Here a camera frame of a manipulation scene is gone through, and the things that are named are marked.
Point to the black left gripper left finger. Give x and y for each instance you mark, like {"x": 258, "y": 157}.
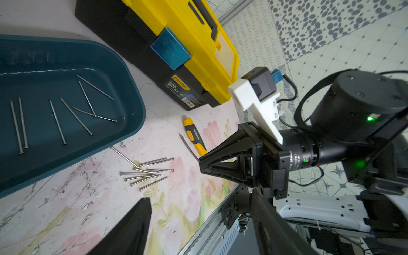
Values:
{"x": 129, "y": 236}

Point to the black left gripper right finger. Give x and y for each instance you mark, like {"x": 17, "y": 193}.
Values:
{"x": 274, "y": 235}

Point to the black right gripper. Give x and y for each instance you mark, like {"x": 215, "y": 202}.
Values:
{"x": 255, "y": 159}

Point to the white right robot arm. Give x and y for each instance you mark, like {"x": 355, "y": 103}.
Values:
{"x": 359, "y": 123}

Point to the teal plastic storage box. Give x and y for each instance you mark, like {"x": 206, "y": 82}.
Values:
{"x": 93, "y": 80}

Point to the steel nail lower pile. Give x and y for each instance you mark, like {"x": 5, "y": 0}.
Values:
{"x": 152, "y": 184}

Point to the yellow black utility knife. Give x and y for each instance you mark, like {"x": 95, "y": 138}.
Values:
{"x": 194, "y": 136}

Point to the steel nail pile centre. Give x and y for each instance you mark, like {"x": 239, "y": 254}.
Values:
{"x": 146, "y": 171}

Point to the yellow black toolbox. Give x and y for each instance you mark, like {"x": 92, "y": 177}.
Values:
{"x": 180, "y": 45}

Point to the aluminium mounting rail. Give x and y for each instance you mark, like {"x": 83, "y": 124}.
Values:
{"x": 219, "y": 231}

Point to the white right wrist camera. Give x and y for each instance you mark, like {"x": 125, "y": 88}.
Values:
{"x": 256, "y": 92}

